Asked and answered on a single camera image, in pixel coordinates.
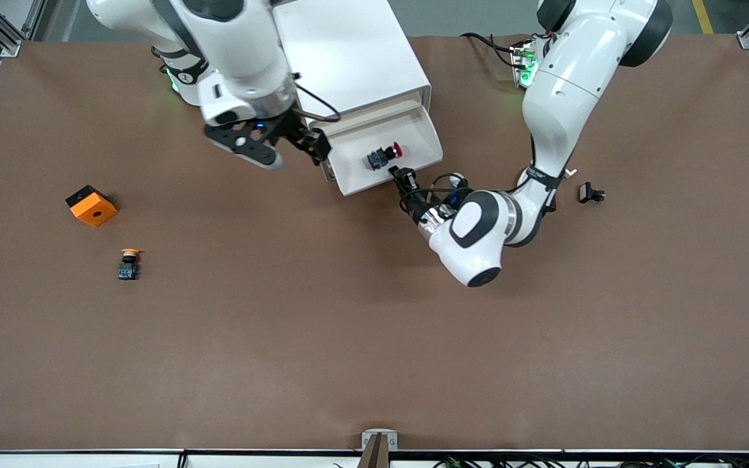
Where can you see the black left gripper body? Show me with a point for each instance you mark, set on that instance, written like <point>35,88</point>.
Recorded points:
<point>415,204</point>

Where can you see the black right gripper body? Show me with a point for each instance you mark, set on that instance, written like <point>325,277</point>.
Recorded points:
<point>297,133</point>

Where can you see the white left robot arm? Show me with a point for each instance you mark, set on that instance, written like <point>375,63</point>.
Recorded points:
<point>563,110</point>

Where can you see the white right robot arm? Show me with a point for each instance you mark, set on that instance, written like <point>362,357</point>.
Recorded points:
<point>238,58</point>

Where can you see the red push button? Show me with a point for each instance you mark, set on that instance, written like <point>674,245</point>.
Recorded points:
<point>384,156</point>

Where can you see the white drawer cabinet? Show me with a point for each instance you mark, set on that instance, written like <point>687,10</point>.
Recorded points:
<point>348,58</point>

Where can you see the yellow push button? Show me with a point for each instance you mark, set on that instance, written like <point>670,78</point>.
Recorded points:
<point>129,263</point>

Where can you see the white curved plastic part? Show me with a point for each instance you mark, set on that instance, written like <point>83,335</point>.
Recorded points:
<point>523,179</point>

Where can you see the small black clip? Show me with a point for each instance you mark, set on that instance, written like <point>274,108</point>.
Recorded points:
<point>588,193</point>

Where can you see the orange and black box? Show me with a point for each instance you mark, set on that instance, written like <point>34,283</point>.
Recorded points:
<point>92,208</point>

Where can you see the grey metal table bracket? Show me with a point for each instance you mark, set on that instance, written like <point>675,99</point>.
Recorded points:
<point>379,442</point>

